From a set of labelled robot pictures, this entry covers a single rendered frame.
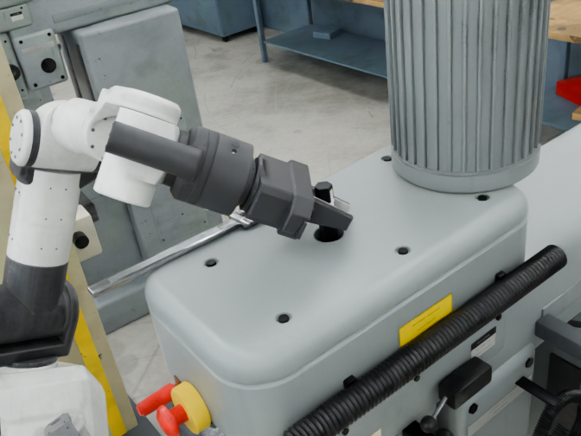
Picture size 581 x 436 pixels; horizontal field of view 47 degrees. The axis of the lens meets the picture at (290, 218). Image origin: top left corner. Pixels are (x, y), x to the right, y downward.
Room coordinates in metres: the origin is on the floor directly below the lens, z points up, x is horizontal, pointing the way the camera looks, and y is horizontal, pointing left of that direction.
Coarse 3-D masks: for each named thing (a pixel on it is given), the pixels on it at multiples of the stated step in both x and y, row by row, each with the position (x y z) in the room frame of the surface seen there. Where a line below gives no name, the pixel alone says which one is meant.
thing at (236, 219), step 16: (224, 224) 0.74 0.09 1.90; (240, 224) 0.74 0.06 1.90; (256, 224) 0.74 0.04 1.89; (192, 240) 0.71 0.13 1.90; (208, 240) 0.71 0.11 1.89; (160, 256) 0.69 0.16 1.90; (176, 256) 0.69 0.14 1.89; (128, 272) 0.66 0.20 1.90; (144, 272) 0.67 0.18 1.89; (96, 288) 0.64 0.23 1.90; (112, 288) 0.64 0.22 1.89
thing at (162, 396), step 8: (168, 384) 0.66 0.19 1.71; (160, 392) 0.65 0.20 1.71; (168, 392) 0.65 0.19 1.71; (144, 400) 0.64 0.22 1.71; (152, 400) 0.64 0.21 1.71; (160, 400) 0.64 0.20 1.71; (168, 400) 0.64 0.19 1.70; (144, 408) 0.63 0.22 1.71; (152, 408) 0.63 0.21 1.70; (144, 416) 0.63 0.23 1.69
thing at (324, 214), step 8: (320, 200) 0.68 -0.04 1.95; (320, 208) 0.68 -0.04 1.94; (328, 208) 0.68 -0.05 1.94; (336, 208) 0.68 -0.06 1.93; (312, 216) 0.68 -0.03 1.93; (320, 216) 0.68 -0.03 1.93; (328, 216) 0.68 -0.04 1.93; (336, 216) 0.68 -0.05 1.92; (344, 216) 0.67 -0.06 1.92; (352, 216) 0.68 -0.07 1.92; (320, 224) 0.68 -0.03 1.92; (328, 224) 0.68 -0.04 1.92; (336, 224) 0.68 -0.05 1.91; (344, 224) 0.67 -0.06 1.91
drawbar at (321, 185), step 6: (318, 186) 0.69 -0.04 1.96; (324, 186) 0.69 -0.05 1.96; (330, 186) 0.69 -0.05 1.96; (318, 192) 0.69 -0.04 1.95; (324, 192) 0.68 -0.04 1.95; (324, 198) 0.68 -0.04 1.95; (330, 198) 0.69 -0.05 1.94; (324, 228) 0.68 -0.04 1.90; (330, 228) 0.68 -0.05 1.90; (336, 228) 0.69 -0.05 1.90; (324, 234) 0.68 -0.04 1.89; (330, 234) 0.68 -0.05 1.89; (336, 234) 0.69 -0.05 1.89; (324, 240) 0.69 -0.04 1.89; (330, 240) 0.68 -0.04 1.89
